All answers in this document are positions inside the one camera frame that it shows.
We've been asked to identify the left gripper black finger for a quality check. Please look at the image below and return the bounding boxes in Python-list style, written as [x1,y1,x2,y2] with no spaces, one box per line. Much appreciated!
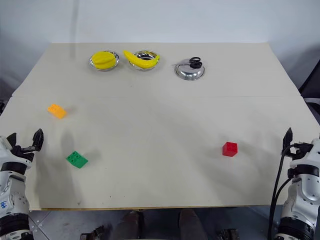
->
[31,128,45,152]
[6,132,18,149]

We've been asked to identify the yellow toy starfruit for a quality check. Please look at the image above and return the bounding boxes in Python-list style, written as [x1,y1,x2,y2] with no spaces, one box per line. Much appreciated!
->
[90,50,119,71]

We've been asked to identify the orange toy brick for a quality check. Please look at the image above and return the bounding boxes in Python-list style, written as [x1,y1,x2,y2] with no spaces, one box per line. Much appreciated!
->
[47,103,68,120]

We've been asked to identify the yellow toy banana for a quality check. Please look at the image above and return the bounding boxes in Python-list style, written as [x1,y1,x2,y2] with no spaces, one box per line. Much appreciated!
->
[122,49,161,69]

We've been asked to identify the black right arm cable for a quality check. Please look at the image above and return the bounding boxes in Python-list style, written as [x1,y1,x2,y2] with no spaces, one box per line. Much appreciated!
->
[266,144,301,240]

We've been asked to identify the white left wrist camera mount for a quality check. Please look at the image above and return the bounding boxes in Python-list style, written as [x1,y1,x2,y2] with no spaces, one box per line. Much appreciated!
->
[0,135,33,168]

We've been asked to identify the black handled scissors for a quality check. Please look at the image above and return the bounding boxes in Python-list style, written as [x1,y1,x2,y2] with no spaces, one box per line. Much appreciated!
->
[170,56,204,70]

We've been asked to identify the steel bowl holding scissors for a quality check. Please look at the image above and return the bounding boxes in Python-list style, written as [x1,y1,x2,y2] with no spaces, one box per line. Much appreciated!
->
[173,58,207,82]

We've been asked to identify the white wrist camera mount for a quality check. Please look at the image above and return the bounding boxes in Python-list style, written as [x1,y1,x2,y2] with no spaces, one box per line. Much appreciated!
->
[0,135,33,168]
[289,138,320,177]

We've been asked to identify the red toy cube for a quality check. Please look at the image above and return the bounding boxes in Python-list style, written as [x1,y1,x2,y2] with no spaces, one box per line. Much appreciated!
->
[221,141,239,158]

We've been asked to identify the steel bowl holding starfruit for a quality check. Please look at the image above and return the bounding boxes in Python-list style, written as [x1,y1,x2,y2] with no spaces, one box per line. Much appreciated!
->
[87,49,121,73]

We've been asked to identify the steel bowl holding banana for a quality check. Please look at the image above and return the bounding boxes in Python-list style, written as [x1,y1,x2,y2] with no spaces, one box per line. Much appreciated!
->
[127,50,161,73]

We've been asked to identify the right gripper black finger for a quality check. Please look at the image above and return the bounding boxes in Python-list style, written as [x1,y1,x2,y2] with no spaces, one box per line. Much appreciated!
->
[282,127,294,155]

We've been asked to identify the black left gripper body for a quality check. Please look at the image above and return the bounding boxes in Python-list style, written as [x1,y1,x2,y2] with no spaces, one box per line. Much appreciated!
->
[10,144,39,163]

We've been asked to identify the black background object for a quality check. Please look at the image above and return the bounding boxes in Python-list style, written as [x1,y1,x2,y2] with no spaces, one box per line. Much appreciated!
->
[298,44,320,101]

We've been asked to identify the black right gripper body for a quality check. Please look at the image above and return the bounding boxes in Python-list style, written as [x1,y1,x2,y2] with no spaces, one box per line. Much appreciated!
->
[289,141,314,161]

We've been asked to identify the small dark bracket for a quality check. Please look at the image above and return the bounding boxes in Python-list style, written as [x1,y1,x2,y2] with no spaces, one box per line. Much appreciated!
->
[79,224,106,240]

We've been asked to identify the green toy brick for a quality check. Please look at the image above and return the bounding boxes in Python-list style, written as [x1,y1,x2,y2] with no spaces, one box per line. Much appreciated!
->
[65,150,89,170]

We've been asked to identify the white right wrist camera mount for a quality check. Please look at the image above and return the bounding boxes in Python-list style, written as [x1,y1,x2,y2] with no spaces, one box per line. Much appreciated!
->
[289,138,320,177]

